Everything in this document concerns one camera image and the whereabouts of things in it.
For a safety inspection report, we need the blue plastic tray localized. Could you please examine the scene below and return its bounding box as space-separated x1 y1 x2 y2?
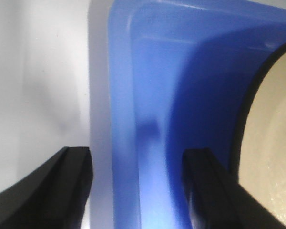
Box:
108 0 286 229

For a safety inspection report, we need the beige plate with black rim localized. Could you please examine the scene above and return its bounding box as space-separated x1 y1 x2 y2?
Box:
230 43 286 227

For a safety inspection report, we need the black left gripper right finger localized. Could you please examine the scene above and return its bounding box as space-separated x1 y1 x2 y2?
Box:
182 148 285 229

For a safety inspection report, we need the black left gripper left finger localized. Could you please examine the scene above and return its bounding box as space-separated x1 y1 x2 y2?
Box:
0 147 93 229

